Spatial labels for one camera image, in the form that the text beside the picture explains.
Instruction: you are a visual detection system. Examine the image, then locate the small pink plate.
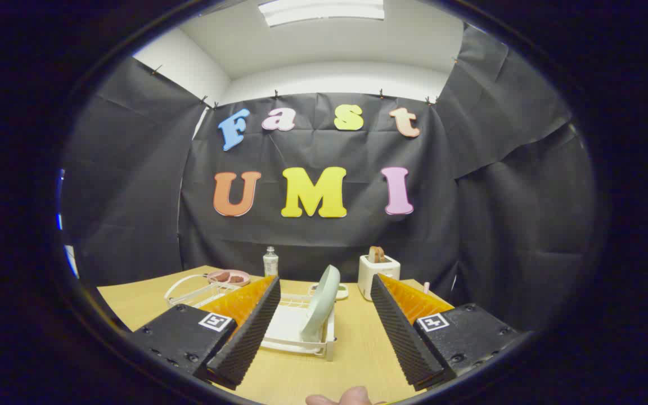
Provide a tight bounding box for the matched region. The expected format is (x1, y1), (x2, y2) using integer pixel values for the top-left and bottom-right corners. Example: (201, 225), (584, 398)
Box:
(207, 270), (251, 286)

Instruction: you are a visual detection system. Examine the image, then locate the white divided snack tray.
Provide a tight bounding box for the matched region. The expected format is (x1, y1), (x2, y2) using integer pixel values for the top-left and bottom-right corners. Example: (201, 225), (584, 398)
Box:
(308, 283), (349, 300)

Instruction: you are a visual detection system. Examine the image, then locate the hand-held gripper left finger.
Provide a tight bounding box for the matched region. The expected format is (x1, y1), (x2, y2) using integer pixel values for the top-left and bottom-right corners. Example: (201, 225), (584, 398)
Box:
(131, 274), (282, 391)

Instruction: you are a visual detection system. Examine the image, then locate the white dish rack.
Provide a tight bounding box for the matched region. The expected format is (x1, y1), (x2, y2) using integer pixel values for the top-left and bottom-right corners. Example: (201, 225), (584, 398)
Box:
(164, 274), (337, 361)

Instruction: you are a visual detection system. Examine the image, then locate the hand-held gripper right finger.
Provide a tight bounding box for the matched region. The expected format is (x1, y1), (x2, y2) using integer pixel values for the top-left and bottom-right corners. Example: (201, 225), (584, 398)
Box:
(370, 273), (520, 392)

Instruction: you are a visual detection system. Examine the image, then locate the black backdrop cloth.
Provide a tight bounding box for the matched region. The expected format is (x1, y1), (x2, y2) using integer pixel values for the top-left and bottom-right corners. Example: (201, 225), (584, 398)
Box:
(60, 22), (597, 332)

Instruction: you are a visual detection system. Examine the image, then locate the white toaster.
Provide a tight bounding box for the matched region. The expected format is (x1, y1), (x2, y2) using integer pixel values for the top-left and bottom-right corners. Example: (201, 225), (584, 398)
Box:
(358, 254), (401, 302)

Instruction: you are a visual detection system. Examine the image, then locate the light green plate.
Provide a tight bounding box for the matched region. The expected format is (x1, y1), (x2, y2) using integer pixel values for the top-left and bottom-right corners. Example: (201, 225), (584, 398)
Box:
(300, 265), (341, 343)

